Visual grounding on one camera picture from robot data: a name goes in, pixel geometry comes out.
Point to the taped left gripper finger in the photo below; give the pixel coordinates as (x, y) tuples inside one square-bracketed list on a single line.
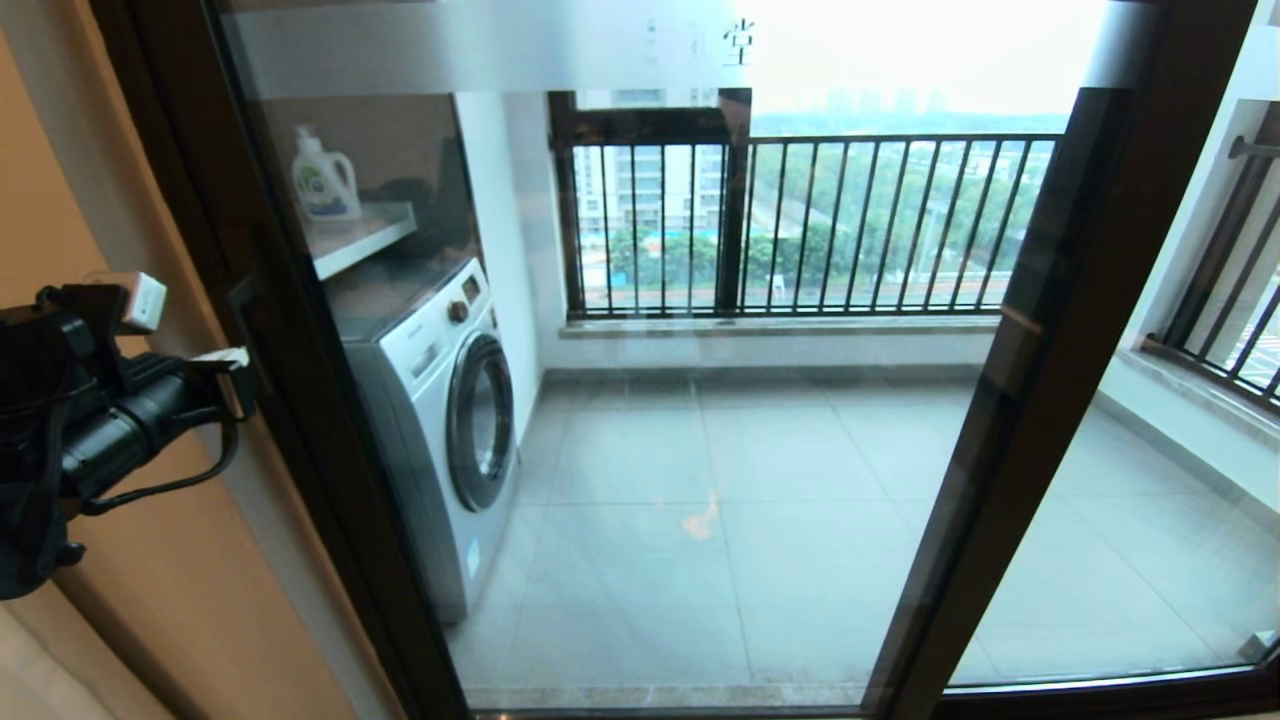
[(235, 395), (225, 357)]

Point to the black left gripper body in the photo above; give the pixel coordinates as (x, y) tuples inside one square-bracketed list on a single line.
[(90, 420)]

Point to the dark-framed glass sliding door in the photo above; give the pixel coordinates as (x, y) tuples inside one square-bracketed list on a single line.
[(270, 200)]

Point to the white cabinet shelf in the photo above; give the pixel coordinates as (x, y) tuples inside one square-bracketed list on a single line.
[(360, 238)]

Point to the white front-load washing machine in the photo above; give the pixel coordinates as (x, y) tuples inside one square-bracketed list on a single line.
[(430, 420)]

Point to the white detergent bottle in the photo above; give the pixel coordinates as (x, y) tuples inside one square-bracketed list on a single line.
[(325, 185)]

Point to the stone window sill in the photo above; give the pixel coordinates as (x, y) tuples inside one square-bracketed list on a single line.
[(1200, 395), (800, 325)]

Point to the black metal balcony railing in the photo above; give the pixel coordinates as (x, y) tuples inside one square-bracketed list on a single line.
[(1220, 300), (900, 137)]

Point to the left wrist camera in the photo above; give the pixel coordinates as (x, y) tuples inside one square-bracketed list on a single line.
[(140, 300)]

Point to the dark casement window frame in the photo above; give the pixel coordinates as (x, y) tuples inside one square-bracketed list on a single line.
[(735, 200)]

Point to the dark outer door frame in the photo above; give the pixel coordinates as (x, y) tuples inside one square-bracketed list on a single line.
[(1100, 695)]

